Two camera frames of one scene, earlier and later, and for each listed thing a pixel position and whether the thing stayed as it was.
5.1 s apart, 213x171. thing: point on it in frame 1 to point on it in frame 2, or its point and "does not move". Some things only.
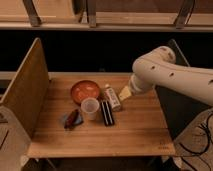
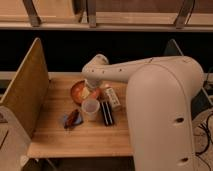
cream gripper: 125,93 to 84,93
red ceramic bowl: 83,90 does not move
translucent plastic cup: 90,106 does not move
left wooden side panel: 28,91 does not move
